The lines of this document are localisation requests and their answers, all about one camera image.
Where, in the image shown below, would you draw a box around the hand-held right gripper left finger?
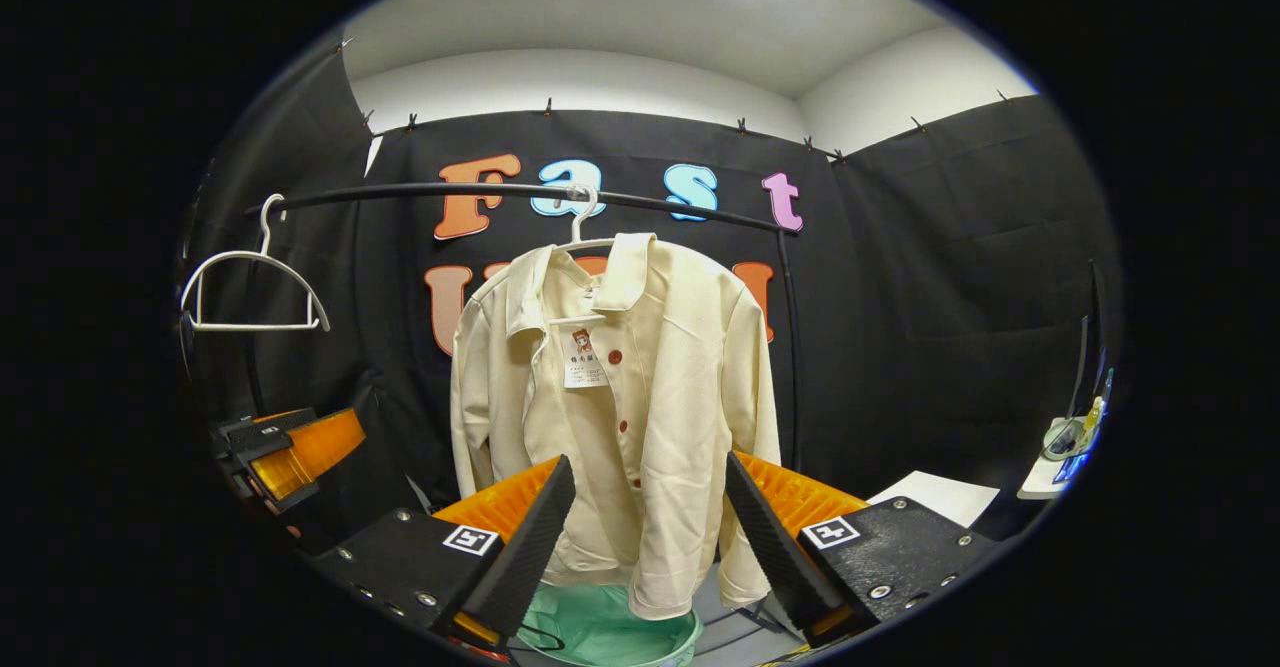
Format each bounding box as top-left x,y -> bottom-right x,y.
308,453 -> 579,653

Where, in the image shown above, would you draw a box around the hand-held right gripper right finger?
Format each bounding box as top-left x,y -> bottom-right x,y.
724,450 -> 1001,648

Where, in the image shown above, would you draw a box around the green laundry hamper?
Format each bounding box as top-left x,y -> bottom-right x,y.
515,582 -> 704,667

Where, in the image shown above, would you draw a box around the cream button-up shirt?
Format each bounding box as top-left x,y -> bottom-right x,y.
449,232 -> 783,620

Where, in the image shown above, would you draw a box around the empty white plastic hanger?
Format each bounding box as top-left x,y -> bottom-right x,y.
180,194 -> 332,334

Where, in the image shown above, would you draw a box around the black clothes rack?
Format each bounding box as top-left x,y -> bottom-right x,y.
243,182 -> 804,478

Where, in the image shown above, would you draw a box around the white hanger with thin hook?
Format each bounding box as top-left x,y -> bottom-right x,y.
555,184 -> 619,253

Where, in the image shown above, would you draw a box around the white cabinet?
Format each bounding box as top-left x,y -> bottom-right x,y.
865,470 -> 1001,530

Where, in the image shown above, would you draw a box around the white side table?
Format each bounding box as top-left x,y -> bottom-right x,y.
1017,417 -> 1106,501

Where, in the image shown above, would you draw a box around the black backdrop cloth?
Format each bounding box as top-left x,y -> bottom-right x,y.
175,42 -> 1126,548

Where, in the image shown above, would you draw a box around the round grey device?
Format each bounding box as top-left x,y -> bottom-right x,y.
1043,419 -> 1088,460

